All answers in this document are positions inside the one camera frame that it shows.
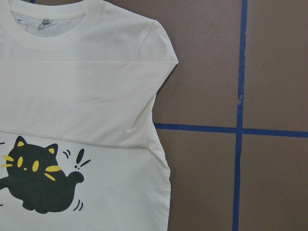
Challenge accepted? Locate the cream long-sleeve cat shirt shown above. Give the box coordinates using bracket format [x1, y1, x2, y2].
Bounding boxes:
[0, 0, 178, 231]

